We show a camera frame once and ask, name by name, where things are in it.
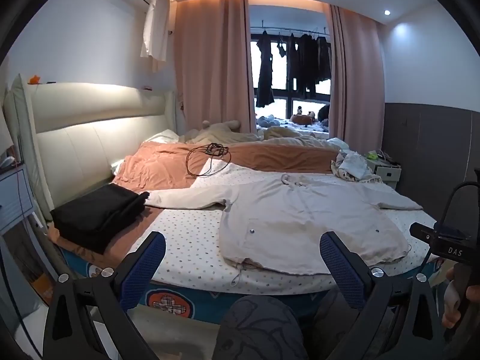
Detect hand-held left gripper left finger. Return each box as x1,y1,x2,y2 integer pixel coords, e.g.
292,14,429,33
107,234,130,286
43,230,167,360

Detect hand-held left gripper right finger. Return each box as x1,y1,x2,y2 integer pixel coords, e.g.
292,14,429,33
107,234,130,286
319,231,445,360

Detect beige jacket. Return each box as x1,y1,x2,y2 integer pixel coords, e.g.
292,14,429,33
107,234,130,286
139,172,424,276

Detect folded black clothes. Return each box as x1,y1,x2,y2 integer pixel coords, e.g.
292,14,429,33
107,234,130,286
50,184,151,255

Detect row of dark hanging clothes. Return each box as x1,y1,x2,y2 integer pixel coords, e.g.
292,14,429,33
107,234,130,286
287,32,332,98

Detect person's right hand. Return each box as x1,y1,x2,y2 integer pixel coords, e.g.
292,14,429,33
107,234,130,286
442,264,467,328

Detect floral white bed sheet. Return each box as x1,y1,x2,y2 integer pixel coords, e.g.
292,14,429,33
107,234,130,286
150,157,447,297

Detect blue printed bed base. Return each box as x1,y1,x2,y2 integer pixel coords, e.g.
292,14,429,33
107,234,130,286
60,249,338,325

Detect white nightstand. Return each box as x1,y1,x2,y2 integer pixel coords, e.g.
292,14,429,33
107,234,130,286
365,150,402,190

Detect crumpled light cloth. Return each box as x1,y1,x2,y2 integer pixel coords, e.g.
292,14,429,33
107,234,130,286
331,149,383,184

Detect orange blanket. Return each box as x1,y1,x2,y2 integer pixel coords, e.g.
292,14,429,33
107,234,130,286
47,140,342,267

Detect grey side shelf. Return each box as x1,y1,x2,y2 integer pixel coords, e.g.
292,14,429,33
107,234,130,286
0,214,62,316

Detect white pillow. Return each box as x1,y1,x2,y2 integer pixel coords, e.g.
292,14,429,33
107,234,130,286
142,129,180,144

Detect cream padded headboard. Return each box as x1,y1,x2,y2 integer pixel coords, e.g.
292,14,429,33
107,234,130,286
4,73,177,222

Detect beige duvet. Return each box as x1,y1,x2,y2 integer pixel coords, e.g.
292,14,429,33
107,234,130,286
259,127,346,149

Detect blue nightstand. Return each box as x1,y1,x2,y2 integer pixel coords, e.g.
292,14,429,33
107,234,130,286
0,165,36,235

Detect beige plush toy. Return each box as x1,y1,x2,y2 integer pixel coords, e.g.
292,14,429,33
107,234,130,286
180,120,241,143

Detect long dark hanging coat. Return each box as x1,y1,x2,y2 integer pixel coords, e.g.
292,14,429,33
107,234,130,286
256,30,276,107

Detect hanging white shirt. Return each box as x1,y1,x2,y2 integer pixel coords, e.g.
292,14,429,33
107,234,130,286
140,0,170,73

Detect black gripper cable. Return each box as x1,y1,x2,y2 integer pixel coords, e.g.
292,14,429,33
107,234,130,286
435,181,480,233

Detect black cable with device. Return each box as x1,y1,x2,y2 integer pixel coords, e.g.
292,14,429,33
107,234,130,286
186,143,230,178

